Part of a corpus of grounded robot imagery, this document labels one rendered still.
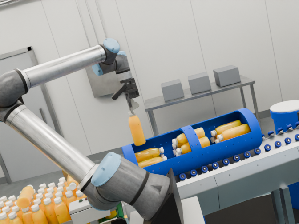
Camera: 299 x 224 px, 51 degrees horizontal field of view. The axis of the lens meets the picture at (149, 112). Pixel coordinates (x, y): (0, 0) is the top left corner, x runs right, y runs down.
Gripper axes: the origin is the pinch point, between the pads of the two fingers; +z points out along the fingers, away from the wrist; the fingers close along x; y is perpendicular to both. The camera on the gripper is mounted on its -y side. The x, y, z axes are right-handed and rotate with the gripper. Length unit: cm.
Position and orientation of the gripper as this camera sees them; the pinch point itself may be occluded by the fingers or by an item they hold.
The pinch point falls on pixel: (131, 112)
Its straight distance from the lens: 189.1
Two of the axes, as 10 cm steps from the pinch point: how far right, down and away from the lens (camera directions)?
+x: -1.8, -1.7, 9.7
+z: 2.6, 9.4, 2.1
